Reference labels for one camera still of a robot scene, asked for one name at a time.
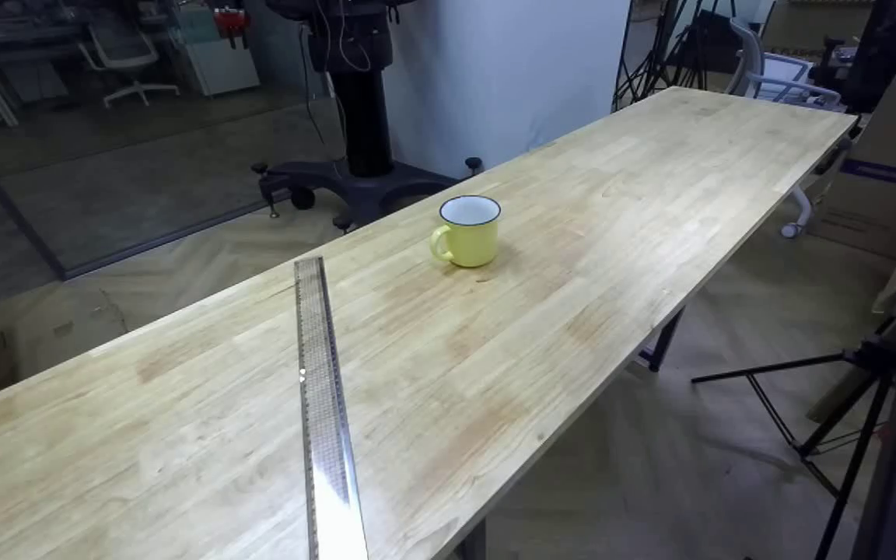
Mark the yellow enamel cup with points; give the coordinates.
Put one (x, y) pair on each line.
(467, 232)

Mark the long metal ruler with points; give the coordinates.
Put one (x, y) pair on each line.
(331, 471)

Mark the white office chair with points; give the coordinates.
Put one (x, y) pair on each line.
(126, 52)

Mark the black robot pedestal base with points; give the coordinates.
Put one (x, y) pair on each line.
(349, 42)

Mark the black camera tripod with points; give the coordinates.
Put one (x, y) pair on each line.
(869, 374)

